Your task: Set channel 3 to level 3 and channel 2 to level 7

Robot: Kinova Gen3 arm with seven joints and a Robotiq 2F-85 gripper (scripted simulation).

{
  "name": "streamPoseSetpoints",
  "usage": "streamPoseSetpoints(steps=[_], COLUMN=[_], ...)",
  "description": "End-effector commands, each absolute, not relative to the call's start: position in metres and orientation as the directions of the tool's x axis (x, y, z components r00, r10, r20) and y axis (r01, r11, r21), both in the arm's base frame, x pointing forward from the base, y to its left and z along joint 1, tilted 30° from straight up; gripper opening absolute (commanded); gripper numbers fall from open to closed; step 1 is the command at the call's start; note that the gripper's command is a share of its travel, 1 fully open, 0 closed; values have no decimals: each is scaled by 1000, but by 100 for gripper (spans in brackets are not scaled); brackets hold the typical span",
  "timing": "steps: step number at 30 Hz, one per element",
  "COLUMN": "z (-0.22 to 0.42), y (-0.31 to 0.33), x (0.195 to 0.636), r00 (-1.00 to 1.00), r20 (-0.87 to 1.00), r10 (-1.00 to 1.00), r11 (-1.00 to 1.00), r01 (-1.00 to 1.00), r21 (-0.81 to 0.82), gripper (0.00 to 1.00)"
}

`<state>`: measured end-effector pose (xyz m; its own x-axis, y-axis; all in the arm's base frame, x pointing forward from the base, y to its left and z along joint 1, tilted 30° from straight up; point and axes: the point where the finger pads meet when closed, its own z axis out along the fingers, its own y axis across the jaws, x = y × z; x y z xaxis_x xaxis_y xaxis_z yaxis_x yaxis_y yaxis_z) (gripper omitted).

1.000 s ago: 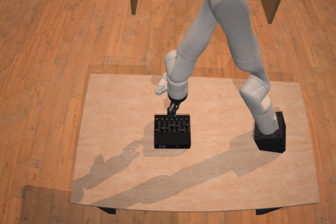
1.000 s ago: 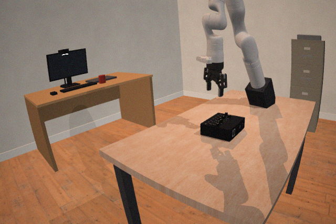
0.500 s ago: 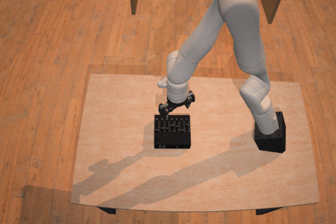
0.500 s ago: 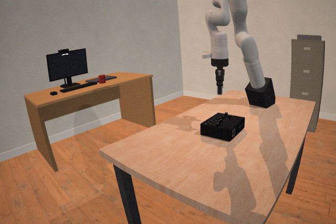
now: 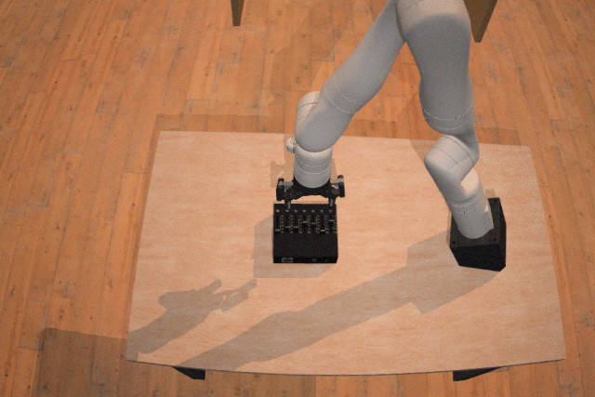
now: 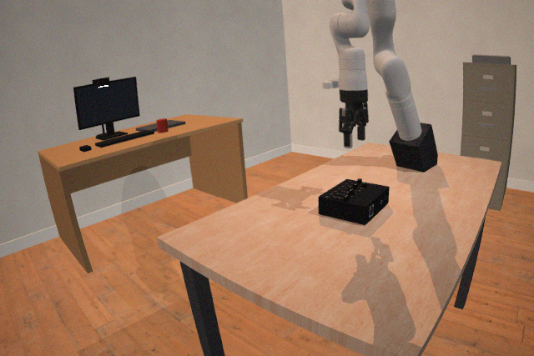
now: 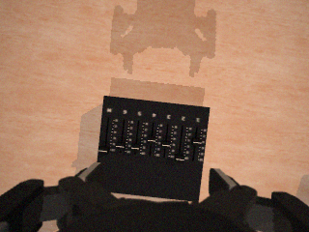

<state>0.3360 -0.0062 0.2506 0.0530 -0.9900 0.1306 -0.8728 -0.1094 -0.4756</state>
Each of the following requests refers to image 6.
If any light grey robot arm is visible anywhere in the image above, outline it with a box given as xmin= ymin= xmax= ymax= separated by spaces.
xmin=322 ymin=0 xmax=422 ymax=141

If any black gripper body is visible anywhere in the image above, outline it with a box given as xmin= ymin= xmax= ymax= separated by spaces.
xmin=340 ymin=89 xmax=368 ymax=122

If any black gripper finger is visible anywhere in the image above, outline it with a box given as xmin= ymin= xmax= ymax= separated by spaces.
xmin=339 ymin=108 xmax=360 ymax=148
xmin=357 ymin=103 xmax=369 ymax=141

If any black lighting desk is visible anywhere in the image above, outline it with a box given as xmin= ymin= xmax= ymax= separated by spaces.
xmin=319 ymin=178 xmax=390 ymax=225

